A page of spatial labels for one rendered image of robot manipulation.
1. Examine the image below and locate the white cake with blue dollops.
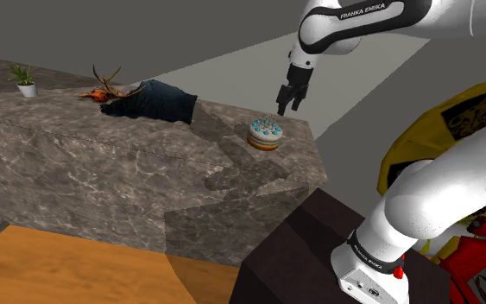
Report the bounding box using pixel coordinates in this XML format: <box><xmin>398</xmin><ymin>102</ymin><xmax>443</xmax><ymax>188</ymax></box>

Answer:
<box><xmin>246</xmin><ymin>117</ymin><xmax>284</xmax><ymax>152</ymax></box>

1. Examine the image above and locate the green plant in white pot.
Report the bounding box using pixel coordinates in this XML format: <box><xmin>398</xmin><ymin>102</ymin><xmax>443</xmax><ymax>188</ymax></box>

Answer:
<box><xmin>7</xmin><ymin>62</ymin><xmax>40</xmax><ymax>98</ymax></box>

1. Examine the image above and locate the yellow and red patterned object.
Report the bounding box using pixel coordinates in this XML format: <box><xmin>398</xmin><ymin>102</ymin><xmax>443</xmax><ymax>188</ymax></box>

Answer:
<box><xmin>376</xmin><ymin>75</ymin><xmax>486</xmax><ymax>304</ymax></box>

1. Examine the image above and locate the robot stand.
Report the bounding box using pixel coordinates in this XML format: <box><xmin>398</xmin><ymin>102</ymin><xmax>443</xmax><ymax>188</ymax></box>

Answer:
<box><xmin>228</xmin><ymin>187</ymin><xmax>452</xmax><ymax>304</ymax></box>

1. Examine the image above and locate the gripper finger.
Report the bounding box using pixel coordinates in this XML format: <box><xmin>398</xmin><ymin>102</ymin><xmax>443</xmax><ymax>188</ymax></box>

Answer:
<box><xmin>276</xmin><ymin>83</ymin><xmax>297</xmax><ymax>117</ymax></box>
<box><xmin>291</xmin><ymin>85</ymin><xmax>310</xmax><ymax>111</ymax></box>

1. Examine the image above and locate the dark figure with antlered skull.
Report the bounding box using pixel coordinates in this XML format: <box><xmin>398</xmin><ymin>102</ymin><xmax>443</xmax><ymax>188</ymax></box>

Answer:
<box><xmin>77</xmin><ymin>64</ymin><xmax>199</xmax><ymax>125</ymax></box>

